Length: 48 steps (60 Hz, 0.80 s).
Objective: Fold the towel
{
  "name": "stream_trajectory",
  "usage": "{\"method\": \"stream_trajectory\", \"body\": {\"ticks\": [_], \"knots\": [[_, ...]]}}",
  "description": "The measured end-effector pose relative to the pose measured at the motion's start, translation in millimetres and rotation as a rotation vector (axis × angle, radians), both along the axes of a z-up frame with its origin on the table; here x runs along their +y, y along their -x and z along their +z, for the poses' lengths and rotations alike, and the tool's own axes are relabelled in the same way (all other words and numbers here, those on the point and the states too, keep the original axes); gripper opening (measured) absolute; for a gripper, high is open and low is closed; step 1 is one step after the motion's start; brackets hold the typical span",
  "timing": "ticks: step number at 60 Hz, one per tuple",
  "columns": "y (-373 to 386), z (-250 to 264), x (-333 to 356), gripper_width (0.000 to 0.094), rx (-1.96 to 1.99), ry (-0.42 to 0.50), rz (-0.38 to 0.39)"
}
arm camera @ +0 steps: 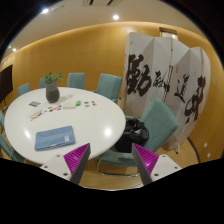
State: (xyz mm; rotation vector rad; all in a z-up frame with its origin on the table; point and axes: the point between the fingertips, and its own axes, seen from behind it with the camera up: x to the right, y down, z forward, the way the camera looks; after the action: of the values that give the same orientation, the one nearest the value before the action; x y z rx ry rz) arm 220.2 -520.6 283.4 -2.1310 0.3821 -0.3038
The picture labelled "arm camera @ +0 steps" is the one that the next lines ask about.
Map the white round table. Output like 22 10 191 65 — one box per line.
4 87 125 164

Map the teal chair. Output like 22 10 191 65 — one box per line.
0 133 25 163
17 83 30 97
67 73 85 89
39 78 45 88
96 98 178 176
94 73 122 103

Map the green potted plant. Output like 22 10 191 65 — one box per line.
44 71 63 83

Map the teal chair far left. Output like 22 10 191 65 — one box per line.
17 83 30 97

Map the teal chair back right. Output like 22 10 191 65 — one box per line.
94 73 122 103

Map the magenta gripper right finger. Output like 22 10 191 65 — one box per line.
132 143 159 185

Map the black bag on chair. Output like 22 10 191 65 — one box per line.
115 118 149 153

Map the white flat box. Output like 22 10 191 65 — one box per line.
63 102 76 109

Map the dark grey plant pot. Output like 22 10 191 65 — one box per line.
45 81 60 103

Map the small grey card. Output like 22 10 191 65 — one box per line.
29 101 41 107

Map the teal chair back middle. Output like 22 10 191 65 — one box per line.
67 73 85 89

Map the black wall television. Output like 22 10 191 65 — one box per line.
0 65 13 103

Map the teal chair back left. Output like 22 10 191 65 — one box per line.
39 78 45 88

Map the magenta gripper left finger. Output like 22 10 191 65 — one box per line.
64 143 91 184

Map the white calligraphy folding screen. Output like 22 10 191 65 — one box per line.
122 32 210 150

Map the folded blue towel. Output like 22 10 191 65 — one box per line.
34 126 75 151

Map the teal chair left front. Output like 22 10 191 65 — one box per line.
0 133 25 163

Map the teal chair near right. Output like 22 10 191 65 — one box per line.
96 98 178 176

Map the row of colourful small items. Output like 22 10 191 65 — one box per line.
30 105 62 121

